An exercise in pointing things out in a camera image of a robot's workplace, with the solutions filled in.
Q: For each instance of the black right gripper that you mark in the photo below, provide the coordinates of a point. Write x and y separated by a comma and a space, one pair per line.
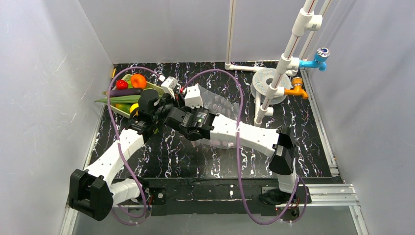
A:
187, 108

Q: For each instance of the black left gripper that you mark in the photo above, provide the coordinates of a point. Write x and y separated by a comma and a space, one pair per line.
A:
166, 100

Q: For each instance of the clear zip top bag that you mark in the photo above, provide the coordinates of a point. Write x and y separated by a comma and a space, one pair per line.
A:
221, 105

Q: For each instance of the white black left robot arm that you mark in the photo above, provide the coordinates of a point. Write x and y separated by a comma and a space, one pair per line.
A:
92, 191

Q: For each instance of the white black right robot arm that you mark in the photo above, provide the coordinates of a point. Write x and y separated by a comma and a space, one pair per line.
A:
277, 144

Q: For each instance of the yellow lemon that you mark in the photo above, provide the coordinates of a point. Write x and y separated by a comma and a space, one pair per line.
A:
134, 109

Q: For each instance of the green ridged loofah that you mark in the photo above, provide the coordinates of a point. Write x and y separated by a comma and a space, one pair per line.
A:
120, 99

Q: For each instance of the purple eggplant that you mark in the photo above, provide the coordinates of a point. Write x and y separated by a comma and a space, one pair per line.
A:
125, 92

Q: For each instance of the yellow green mango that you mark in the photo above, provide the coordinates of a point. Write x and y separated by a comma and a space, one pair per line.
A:
125, 107

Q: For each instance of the orange fruit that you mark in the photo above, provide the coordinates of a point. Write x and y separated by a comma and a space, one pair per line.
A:
138, 81

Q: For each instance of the red pepper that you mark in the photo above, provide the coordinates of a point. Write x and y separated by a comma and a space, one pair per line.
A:
122, 85

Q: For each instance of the orange faucet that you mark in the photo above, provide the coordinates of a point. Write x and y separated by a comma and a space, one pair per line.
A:
297, 88

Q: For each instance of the blue faucet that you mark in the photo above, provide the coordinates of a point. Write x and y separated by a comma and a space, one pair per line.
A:
319, 61

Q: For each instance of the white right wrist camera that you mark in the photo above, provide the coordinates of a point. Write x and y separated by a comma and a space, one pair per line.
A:
192, 97

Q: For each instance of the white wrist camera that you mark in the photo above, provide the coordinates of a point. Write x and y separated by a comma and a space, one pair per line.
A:
192, 97
168, 85

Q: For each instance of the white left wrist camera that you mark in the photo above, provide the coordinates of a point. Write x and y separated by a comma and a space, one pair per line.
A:
168, 85

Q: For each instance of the white pipe frame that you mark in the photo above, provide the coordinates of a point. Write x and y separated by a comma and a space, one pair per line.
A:
306, 20

